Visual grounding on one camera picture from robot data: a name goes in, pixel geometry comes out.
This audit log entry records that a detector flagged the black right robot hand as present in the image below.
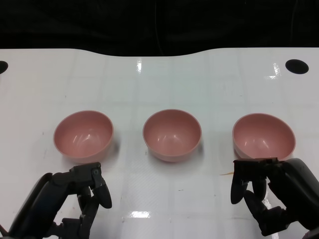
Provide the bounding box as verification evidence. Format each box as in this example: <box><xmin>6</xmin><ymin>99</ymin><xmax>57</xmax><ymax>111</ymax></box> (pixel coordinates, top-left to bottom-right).
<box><xmin>230</xmin><ymin>156</ymin><xmax>319</xmax><ymax>239</ymax></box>

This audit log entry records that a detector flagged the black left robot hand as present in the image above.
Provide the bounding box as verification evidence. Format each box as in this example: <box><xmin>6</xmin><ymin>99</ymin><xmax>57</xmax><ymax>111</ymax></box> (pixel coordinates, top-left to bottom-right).
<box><xmin>7</xmin><ymin>161</ymin><xmax>113</xmax><ymax>239</ymax></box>

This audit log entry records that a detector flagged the pink plastic bowl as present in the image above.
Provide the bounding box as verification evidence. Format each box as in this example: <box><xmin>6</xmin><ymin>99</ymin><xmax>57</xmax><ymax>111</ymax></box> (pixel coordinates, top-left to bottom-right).
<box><xmin>232</xmin><ymin>113</ymin><xmax>297</xmax><ymax>161</ymax></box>
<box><xmin>142</xmin><ymin>108</ymin><xmax>202</xmax><ymax>163</ymax></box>
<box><xmin>53</xmin><ymin>110</ymin><xmax>115</xmax><ymax>164</ymax></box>

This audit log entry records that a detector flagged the black backdrop curtain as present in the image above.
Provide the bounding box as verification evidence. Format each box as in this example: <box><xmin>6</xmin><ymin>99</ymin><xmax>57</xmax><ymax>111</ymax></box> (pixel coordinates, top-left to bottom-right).
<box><xmin>0</xmin><ymin>0</ymin><xmax>319</xmax><ymax>57</ymax></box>

